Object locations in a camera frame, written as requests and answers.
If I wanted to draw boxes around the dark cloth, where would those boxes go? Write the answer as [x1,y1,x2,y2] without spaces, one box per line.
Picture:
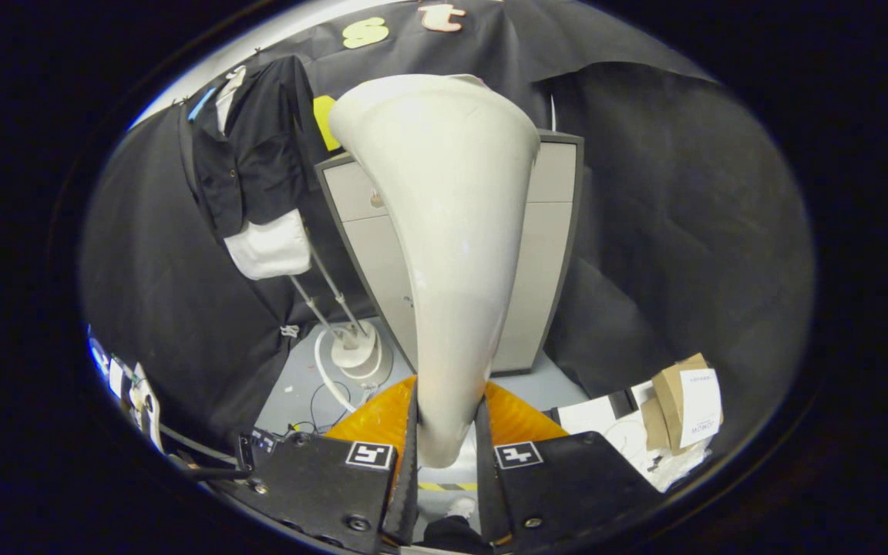
[421,515,495,555]

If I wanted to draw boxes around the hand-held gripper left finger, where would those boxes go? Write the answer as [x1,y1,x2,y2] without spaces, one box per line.
[247,375,419,555]

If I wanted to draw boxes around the grey cabinet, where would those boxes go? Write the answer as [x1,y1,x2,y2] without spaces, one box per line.
[314,129,585,376]

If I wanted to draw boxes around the small black device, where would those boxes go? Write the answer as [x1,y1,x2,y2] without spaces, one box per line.
[237,428,279,473]

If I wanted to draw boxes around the white garment steamer head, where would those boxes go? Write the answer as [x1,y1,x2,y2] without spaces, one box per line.
[327,73,542,469]

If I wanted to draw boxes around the black backdrop cloth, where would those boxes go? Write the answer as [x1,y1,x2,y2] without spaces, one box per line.
[80,0,816,463]

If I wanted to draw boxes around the white shirt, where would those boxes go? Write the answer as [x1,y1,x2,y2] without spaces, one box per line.
[215,66,312,281]

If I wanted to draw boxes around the white flat box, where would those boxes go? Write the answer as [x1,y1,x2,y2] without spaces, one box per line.
[556,389,711,494]

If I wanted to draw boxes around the black suit jacket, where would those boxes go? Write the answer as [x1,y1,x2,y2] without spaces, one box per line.
[182,55,320,241]

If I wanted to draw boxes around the translucent garment steamer hose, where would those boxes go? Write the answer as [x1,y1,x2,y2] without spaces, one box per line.
[313,328,364,415]

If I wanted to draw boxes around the black floor cables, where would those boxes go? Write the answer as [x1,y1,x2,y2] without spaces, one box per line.
[286,378,360,436]

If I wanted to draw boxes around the brown cardboard box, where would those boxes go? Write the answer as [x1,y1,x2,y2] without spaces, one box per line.
[639,352,725,453]

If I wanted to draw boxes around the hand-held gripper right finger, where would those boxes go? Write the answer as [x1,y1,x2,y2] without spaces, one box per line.
[477,378,661,555]

